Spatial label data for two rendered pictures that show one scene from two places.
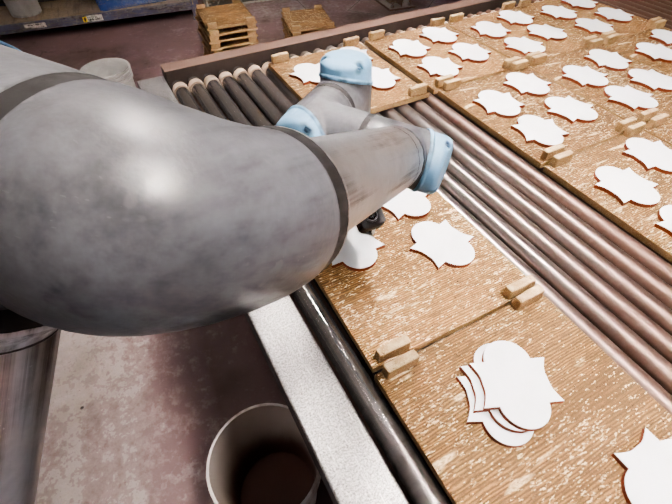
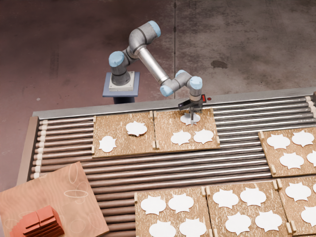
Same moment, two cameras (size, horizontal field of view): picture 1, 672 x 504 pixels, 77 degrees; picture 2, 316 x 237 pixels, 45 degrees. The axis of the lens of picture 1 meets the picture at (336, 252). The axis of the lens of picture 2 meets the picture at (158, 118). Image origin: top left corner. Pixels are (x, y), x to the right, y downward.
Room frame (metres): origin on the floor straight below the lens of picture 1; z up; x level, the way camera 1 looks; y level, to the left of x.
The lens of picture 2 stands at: (1.17, -1.70, 2.90)
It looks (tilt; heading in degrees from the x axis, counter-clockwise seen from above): 47 degrees down; 117
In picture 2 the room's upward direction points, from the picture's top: 4 degrees counter-clockwise
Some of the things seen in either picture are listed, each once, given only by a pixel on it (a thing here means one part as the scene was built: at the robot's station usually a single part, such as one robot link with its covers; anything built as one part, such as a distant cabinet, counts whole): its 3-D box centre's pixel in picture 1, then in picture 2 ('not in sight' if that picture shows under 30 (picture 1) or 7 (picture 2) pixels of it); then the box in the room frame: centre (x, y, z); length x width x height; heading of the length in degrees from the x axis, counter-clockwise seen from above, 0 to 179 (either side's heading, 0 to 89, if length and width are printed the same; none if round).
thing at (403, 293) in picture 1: (395, 248); (185, 129); (0.56, -0.12, 0.93); 0.41 x 0.35 x 0.02; 27
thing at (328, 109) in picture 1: (325, 131); (183, 79); (0.49, 0.01, 1.24); 0.11 x 0.11 x 0.08; 64
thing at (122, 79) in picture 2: not in sight; (120, 74); (-0.09, 0.19, 0.96); 0.15 x 0.15 x 0.10
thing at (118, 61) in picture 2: not in sight; (118, 62); (-0.10, 0.19, 1.08); 0.13 x 0.12 x 0.14; 64
